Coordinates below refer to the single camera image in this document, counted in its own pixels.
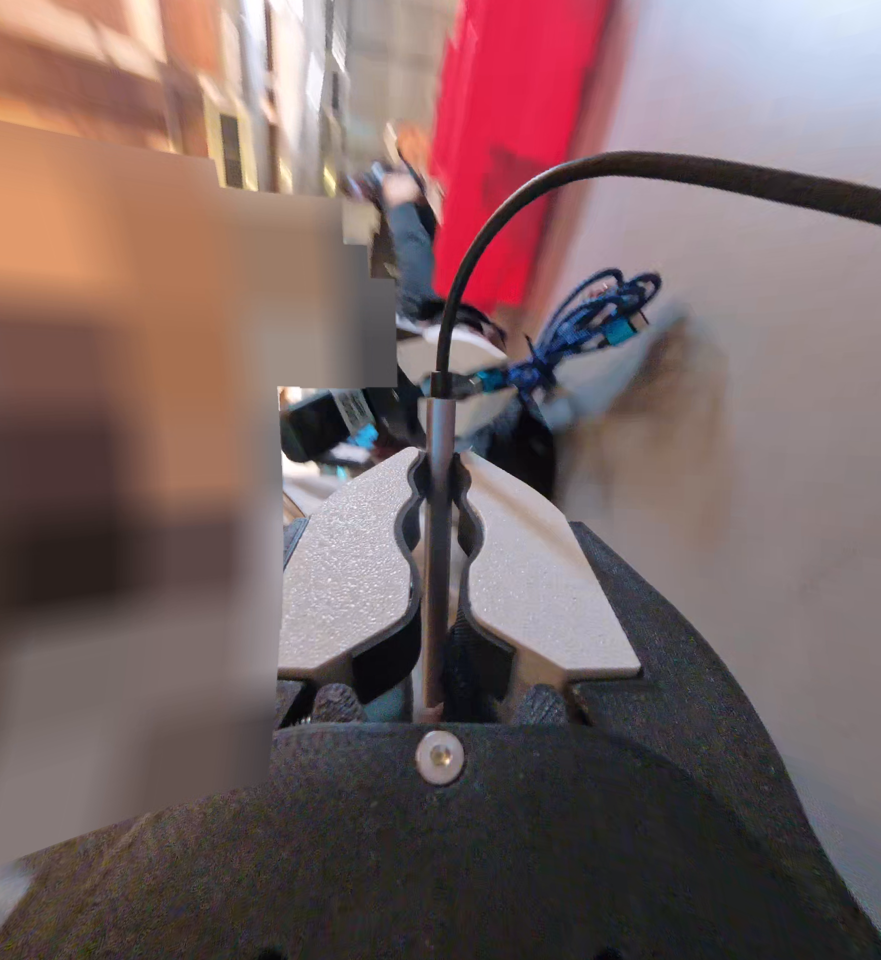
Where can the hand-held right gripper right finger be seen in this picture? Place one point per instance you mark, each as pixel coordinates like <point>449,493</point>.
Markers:
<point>545,585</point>

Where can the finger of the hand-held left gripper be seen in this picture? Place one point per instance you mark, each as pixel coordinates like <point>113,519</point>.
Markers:
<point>463,349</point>
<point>485,412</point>

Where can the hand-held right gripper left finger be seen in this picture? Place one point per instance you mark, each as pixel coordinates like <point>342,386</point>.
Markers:
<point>350,570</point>

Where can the red divided plastic bin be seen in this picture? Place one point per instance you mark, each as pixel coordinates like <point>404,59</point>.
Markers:
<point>515,112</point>

